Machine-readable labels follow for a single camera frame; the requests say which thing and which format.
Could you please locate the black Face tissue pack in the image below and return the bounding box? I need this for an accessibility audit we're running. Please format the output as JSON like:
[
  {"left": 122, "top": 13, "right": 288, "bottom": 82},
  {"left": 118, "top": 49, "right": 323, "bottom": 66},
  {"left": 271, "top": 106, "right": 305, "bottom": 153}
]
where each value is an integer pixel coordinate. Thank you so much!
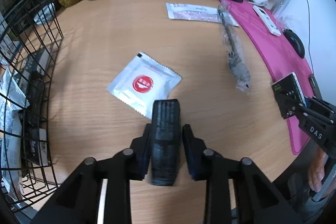
[{"left": 150, "top": 99, "right": 182, "bottom": 186}]

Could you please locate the black computer mouse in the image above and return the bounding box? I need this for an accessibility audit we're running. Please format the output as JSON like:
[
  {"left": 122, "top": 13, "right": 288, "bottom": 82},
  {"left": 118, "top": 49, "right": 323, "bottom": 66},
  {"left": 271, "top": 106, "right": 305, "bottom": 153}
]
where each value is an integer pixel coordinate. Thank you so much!
[{"left": 283, "top": 29, "right": 305, "bottom": 59}]

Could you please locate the white sachet red circle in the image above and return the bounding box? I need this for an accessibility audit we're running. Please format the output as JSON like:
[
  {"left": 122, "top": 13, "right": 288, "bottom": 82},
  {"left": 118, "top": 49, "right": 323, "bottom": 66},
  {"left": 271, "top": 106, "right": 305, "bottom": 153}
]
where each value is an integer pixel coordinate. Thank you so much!
[{"left": 107, "top": 52, "right": 182, "bottom": 119}]

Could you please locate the white remote control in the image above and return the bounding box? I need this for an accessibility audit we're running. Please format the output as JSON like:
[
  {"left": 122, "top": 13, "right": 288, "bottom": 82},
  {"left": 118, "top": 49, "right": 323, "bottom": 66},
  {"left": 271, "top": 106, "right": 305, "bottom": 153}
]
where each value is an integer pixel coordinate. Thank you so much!
[{"left": 252, "top": 5, "right": 281, "bottom": 37}]

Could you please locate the black white small box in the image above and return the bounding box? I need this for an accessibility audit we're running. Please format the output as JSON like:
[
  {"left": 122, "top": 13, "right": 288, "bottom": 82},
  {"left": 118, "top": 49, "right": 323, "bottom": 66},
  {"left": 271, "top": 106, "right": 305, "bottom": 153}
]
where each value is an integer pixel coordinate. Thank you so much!
[{"left": 23, "top": 127, "right": 49, "bottom": 166}]

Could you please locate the black tissue pack in basket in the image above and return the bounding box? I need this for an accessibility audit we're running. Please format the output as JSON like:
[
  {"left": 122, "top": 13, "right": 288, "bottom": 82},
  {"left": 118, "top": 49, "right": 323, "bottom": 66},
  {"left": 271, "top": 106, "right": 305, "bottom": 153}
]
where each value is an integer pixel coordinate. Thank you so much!
[{"left": 25, "top": 79, "right": 45, "bottom": 128}]

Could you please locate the flat pink white packet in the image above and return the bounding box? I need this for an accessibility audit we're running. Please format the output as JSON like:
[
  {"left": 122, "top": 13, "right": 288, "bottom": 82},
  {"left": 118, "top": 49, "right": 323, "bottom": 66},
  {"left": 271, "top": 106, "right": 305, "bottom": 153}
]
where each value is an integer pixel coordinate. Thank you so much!
[{"left": 166, "top": 3, "right": 239, "bottom": 27}]

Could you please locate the white wet wipe pack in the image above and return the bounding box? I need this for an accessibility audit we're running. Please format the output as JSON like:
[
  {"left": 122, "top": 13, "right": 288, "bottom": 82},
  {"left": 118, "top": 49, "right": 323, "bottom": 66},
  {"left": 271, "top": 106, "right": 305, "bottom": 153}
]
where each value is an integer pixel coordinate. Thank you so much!
[
  {"left": 1, "top": 109, "right": 23, "bottom": 201},
  {"left": 1, "top": 68, "right": 30, "bottom": 111}
]

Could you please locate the blue white ceramic bowl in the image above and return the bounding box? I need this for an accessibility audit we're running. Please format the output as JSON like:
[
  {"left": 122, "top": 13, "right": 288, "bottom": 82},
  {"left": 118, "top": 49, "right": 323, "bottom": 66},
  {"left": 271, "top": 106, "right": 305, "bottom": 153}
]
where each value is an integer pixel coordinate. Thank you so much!
[{"left": 34, "top": 3, "right": 55, "bottom": 26}]

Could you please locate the black wire basket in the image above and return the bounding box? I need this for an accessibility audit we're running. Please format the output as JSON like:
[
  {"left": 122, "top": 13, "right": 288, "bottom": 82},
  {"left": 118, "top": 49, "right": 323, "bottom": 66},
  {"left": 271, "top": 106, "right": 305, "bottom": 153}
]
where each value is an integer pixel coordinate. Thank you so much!
[{"left": 1, "top": 0, "right": 64, "bottom": 218}]

